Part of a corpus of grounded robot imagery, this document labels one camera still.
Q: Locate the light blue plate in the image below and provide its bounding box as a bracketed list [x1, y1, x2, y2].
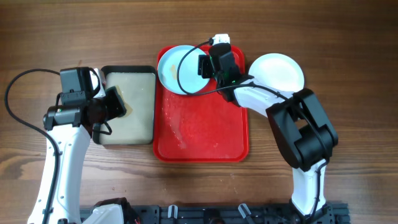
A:
[157, 45, 209, 95]

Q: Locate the white plate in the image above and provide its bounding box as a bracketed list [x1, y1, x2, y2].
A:
[248, 53, 305, 92]

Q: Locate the yellow green sponge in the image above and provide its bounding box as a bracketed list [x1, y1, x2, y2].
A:
[120, 96, 133, 118]

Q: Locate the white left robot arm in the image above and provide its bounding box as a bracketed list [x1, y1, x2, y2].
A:
[28, 67, 126, 223]

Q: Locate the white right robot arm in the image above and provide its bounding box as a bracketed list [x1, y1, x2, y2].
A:
[198, 44, 338, 222]

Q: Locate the red plastic tray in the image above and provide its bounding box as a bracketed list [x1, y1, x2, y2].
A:
[152, 45, 250, 163]

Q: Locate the black water basin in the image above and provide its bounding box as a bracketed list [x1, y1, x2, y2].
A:
[93, 65, 157, 146]

